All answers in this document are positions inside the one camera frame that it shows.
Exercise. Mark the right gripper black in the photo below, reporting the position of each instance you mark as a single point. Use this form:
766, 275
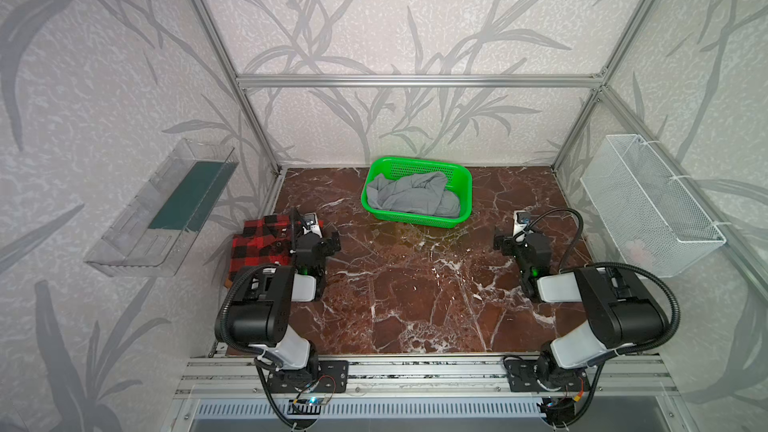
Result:
516, 243

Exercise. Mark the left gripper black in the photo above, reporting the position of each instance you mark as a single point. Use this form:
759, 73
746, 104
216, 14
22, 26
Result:
303, 235

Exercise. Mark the green plastic basket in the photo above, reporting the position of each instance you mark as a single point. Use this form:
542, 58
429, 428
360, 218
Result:
459, 181

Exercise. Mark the grey long sleeve shirt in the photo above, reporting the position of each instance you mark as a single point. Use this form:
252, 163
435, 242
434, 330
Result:
422, 194

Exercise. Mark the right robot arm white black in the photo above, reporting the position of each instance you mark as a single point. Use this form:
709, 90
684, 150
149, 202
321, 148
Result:
628, 310

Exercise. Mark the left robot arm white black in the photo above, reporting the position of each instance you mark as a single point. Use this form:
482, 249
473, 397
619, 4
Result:
254, 318

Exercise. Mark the red black plaid folded shirt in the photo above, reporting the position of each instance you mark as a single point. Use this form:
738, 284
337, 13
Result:
269, 240

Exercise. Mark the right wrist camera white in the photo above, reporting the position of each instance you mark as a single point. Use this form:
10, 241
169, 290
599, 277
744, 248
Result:
522, 219

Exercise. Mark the pink item in wire basket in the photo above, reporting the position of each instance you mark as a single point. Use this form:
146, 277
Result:
636, 248

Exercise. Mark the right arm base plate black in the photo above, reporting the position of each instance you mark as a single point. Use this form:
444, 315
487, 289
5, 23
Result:
543, 375

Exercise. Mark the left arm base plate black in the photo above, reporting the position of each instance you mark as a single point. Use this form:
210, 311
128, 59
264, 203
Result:
324, 376

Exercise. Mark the white wire mesh basket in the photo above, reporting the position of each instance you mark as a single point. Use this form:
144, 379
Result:
637, 196

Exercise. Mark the clear plastic wall bin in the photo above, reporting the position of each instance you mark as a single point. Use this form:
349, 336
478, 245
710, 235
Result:
154, 233

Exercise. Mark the aluminium front rail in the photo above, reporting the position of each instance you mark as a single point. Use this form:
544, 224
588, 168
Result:
422, 375

